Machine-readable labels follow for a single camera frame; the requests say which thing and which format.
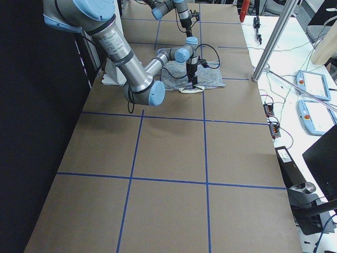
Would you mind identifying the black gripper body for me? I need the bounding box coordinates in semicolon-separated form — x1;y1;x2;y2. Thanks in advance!
180;9;200;37
186;56;208;82

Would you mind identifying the navy white striped polo shirt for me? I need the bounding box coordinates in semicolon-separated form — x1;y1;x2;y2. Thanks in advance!
161;61;226;94

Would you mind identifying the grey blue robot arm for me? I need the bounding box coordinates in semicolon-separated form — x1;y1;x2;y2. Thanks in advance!
143;0;200;37
43;0;201;106

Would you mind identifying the red cylinder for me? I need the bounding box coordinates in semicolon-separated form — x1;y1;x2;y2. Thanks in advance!
239;0;250;23

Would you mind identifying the black tripod pole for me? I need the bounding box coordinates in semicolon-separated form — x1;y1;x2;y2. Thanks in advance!
253;0;262;45

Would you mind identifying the upper orange black connector box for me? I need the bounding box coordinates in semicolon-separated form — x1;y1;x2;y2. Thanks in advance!
263;103;274;118

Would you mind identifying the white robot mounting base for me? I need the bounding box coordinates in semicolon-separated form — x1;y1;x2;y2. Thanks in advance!
102;58;126;86

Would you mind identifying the upper blue teach pendant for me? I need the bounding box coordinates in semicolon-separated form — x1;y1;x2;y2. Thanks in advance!
295;70;331;101

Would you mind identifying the blue teach pendant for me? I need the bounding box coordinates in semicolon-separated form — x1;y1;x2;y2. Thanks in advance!
296;100;336;136
295;70;331;101

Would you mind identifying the lower blue teach pendant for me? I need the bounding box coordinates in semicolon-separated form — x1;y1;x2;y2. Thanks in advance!
296;100;336;136

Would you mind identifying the black box with label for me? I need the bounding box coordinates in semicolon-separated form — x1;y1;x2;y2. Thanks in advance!
275;146;306;188

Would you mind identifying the black monitor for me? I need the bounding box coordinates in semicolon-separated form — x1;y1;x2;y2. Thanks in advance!
302;125;337;200

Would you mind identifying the aluminium frame post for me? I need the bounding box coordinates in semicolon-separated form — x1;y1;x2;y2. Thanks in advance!
252;0;298;82

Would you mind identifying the grey camera mount clamp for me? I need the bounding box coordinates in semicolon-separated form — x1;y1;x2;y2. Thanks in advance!
287;186;336;235

